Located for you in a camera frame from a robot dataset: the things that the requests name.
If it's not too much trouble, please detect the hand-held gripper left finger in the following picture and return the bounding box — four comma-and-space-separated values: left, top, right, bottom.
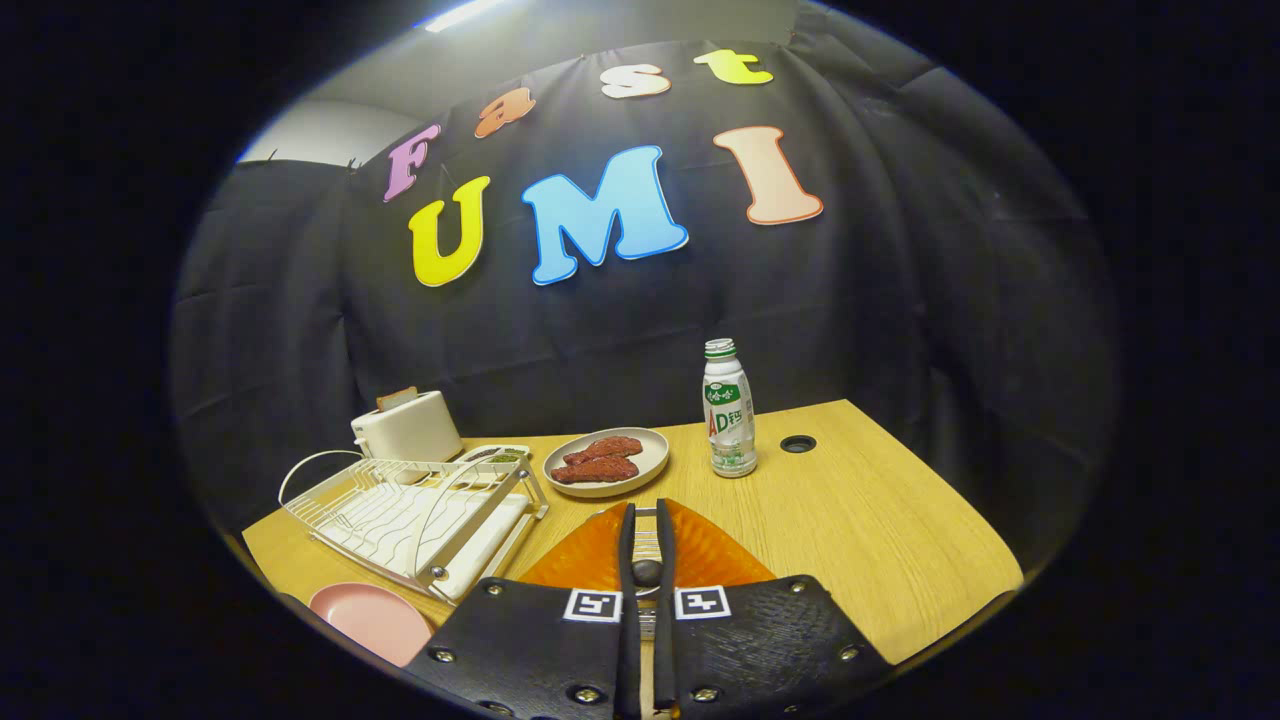
405, 500, 641, 720

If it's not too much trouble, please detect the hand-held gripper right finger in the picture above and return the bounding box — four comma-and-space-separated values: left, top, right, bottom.
653, 498, 894, 720

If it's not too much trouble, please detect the white wire dish rack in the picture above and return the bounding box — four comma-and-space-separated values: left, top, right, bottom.
278, 449, 550, 591

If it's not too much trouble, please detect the pink plate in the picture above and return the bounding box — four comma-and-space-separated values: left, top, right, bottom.
308, 582, 434, 668

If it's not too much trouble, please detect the beige plate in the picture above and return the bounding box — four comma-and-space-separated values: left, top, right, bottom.
542, 427, 671, 499

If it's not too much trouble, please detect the divided dish with beans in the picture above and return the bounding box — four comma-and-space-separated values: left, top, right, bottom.
455, 444, 531, 471

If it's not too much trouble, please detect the red meat slice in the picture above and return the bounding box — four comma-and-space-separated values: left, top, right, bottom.
562, 436, 644, 465
550, 455, 640, 485

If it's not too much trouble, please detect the white drink bottle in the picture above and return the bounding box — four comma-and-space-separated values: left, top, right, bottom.
702, 338, 758, 479

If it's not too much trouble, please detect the white drain tray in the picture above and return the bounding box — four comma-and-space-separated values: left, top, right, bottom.
330, 485, 531, 603

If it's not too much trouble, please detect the white toaster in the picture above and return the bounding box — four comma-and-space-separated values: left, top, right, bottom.
350, 390, 464, 471

